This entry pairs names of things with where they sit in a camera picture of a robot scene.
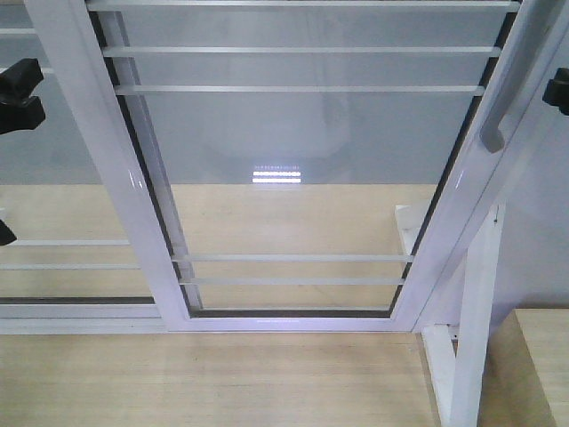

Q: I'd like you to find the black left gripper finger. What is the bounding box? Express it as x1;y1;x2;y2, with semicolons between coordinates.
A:
0;95;45;133
1;58;44;104

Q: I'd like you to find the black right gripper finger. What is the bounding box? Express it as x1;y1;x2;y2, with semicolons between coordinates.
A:
542;68;569;116

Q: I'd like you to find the grey metal door handle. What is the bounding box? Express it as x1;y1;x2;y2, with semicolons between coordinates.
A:
479;0;565;154

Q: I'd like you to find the white framed transparent sliding door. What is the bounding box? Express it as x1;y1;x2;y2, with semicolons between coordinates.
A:
24;0;557;334

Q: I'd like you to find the white rear support brace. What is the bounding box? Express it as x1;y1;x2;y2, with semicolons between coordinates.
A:
395;200;430;255

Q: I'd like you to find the white triangular support brace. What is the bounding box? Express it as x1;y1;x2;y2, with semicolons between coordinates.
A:
421;205;505;426

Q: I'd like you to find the white door jamb frame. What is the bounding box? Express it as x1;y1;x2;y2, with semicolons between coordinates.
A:
414;37;568;333

